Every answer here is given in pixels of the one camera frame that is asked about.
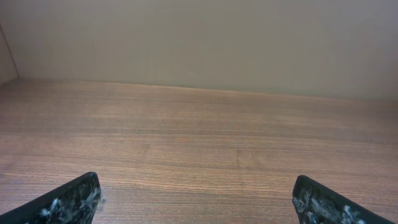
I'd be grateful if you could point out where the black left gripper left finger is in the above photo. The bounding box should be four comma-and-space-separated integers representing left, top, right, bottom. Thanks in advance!
1, 172, 101, 224

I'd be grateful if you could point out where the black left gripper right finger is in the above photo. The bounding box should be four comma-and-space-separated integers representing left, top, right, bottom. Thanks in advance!
292, 175, 393, 224

